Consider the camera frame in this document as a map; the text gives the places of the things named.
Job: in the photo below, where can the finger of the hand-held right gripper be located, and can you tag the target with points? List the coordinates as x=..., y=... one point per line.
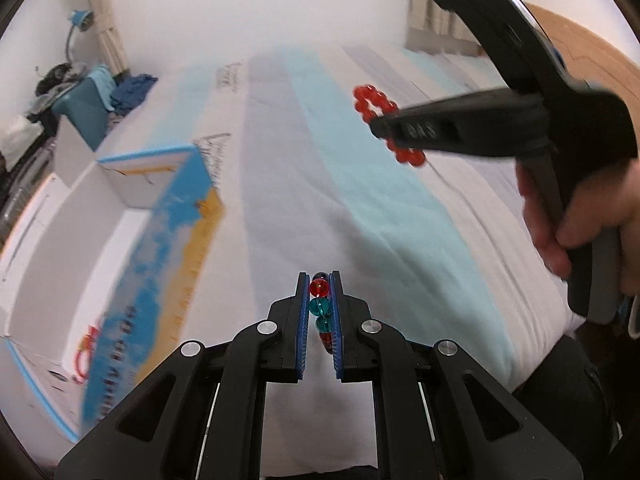
x=475, y=125

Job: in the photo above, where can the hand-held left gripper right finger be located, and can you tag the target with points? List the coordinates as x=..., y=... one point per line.
x=337, y=332

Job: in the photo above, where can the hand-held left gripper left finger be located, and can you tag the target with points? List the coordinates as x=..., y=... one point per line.
x=301, y=332

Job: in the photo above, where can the white cardboard box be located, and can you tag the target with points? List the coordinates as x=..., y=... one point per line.
x=75, y=240

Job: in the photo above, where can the person's right hand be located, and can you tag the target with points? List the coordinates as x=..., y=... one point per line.
x=600, y=207

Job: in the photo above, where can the wooden headboard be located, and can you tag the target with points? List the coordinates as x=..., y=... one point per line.
x=600, y=50

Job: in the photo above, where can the cream curtain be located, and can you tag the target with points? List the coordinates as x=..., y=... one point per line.
x=430, y=25
x=107, y=25

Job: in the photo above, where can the striped bedsheet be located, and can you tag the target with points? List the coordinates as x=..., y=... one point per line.
x=350, y=210

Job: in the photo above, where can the person's dark trousers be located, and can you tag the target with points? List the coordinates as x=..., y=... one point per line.
x=565, y=400

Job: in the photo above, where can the blue clothes heap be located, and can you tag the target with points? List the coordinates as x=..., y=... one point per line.
x=135, y=90

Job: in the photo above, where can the teal storage box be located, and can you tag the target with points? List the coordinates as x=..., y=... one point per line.
x=85, y=110

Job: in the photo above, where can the grey ribbed suitcase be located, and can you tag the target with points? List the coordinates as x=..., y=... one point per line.
x=12, y=195

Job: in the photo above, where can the blue desk lamp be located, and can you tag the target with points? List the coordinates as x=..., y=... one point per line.
x=80, y=19

